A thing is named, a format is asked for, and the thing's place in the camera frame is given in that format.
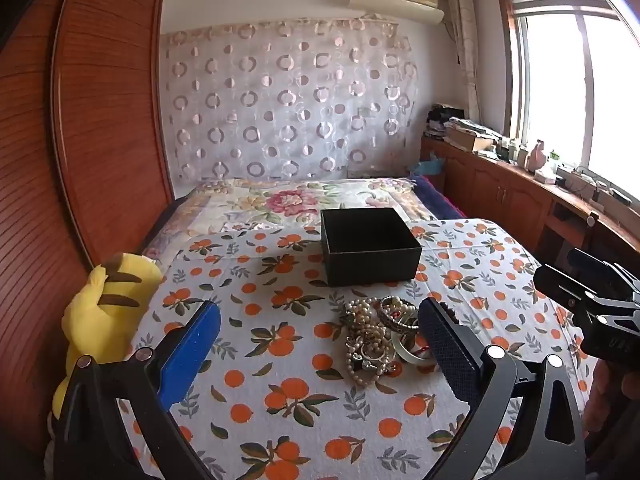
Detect pile of papers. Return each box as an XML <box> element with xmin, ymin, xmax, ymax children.
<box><xmin>425</xmin><ymin>104</ymin><xmax>506</xmax><ymax>154</ymax></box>

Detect wooden wardrobe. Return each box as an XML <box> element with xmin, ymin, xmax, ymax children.
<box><xmin>0</xmin><ymin>0</ymin><xmax>176</xmax><ymax>461</ymax></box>

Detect wooden cabinet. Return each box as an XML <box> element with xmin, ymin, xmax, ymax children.
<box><xmin>420</xmin><ymin>135</ymin><xmax>640</xmax><ymax>286</ymax></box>

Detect sheer circle pattern curtain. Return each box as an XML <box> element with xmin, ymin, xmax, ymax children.
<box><xmin>160</xmin><ymin>17</ymin><xmax>418</xmax><ymax>183</ymax></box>

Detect orange fruit print tablecloth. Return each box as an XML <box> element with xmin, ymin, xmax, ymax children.
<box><xmin>117</xmin><ymin>218</ymin><xmax>598</xmax><ymax>480</ymax></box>

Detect floral quilt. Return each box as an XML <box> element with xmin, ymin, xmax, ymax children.
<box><xmin>142</xmin><ymin>177</ymin><xmax>441</xmax><ymax>261</ymax></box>

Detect blue plastic bag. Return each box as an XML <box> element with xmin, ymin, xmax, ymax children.
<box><xmin>410</xmin><ymin>152</ymin><xmax>446</xmax><ymax>177</ymax></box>

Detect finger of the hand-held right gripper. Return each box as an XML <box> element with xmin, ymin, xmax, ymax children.
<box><xmin>567</xmin><ymin>247</ymin><xmax>640</xmax><ymax>292</ymax></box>
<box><xmin>534</xmin><ymin>262</ymin><xmax>640</xmax><ymax>321</ymax></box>

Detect dark blue blanket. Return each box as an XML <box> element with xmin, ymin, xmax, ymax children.
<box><xmin>412</xmin><ymin>175</ymin><xmax>468</xmax><ymax>221</ymax></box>

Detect black square box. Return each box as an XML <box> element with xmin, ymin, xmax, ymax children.
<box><xmin>320</xmin><ymin>206</ymin><xmax>423</xmax><ymax>288</ymax></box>

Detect pale window curtain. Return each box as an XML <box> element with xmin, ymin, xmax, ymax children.
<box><xmin>446</xmin><ymin>0</ymin><xmax>483</xmax><ymax>123</ymax></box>

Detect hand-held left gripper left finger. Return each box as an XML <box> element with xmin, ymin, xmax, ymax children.
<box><xmin>54</xmin><ymin>300</ymin><xmax>222</xmax><ymax>480</ymax></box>

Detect silver rhinestone bracelet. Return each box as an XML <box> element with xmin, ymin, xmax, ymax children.
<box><xmin>377</xmin><ymin>296</ymin><xmax>420</xmax><ymax>333</ymax></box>

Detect pale green jade bangle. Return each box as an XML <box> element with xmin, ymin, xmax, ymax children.
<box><xmin>391</xmin><ymin>332</ymin><xmax>437</xmax><ymax>366</ymax></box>

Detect yellow plush toy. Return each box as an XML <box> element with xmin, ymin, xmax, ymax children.
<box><xmin>52</xmin><ymin>252</ymin><xmax>163</xmax><ymax>421</ymax></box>

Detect window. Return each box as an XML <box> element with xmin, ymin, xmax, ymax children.
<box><xmin>497</xmin><ymin>0</ymin><xmax>640</xmax><ymax>191</ymax></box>

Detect white pearl necklace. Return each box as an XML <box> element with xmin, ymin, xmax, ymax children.
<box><xmin>342</xmin><ymin>297</ymin><xmax>401</xmax><ymax>388</ymax></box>

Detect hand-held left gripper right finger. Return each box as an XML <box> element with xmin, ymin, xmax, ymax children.
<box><xmin>417</xmin><ymin>297</ymin><xmax>586</xmax><ymax>480</ymax></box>

